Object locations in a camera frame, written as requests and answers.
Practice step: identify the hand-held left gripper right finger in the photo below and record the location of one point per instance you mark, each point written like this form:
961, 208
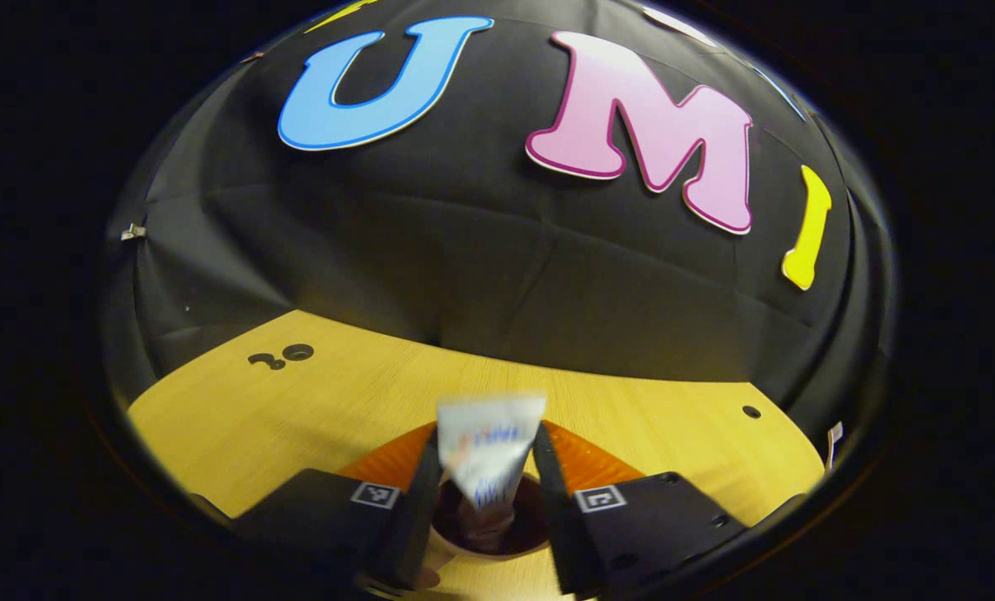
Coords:
560, 534

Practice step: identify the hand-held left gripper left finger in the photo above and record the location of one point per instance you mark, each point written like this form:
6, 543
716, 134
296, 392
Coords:
418, 517

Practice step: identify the white toothpaste tube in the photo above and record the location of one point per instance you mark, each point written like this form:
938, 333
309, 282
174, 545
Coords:
489, 442

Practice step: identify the wooden desktop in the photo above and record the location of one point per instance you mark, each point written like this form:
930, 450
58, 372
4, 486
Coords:
297, 409

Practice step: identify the black backdrop cloth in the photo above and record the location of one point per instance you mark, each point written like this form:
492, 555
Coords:
464, 250

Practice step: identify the white paper strip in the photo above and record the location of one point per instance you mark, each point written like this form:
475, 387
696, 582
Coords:
834, 438

